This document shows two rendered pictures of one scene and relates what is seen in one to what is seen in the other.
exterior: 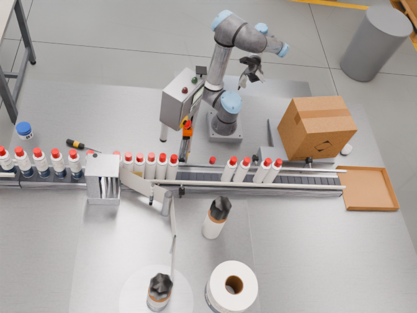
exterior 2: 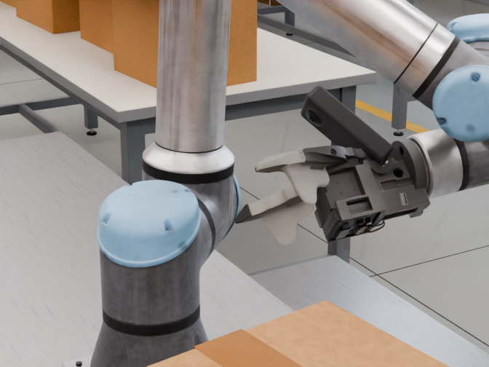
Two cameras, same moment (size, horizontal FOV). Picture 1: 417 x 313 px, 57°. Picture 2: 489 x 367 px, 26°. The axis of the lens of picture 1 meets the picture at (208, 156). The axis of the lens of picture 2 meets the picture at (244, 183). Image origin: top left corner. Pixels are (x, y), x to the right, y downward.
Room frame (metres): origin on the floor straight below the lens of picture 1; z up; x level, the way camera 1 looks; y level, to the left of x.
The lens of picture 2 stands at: (1.31, -1.16, 1.55)
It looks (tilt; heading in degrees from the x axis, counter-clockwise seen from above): 21 degrees down; 79
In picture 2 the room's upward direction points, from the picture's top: straight up
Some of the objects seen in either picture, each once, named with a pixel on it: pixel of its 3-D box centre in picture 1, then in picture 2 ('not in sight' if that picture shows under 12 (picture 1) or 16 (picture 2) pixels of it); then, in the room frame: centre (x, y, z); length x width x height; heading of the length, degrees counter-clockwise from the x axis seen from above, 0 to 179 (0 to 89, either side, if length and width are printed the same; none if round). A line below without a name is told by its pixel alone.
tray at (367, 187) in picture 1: (367, 187); not in sight; (1.32, -0.90, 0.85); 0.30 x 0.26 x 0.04; 108
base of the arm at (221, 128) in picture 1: (225, 120); (152, 338); (1.42, -0.03, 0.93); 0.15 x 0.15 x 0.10
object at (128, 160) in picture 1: (128, 166); not in sight; (0.92, 0.35, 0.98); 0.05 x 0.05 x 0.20
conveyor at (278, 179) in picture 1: (192, 181); not in sight; (1.02, 0.04, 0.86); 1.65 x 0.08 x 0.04; 108
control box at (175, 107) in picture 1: (182, 100); not in sight; (1.06, 0.17, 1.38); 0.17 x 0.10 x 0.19; 163
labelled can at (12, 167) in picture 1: (5, 161); not in sight; (0.75, 0.87, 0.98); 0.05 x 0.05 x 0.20
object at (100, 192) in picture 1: (104, 179); not in sight; (0.80, 0.42, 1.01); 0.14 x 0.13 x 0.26; 108
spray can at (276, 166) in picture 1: (272, 171); not in sight; (1.14, -0.34, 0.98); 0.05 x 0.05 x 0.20
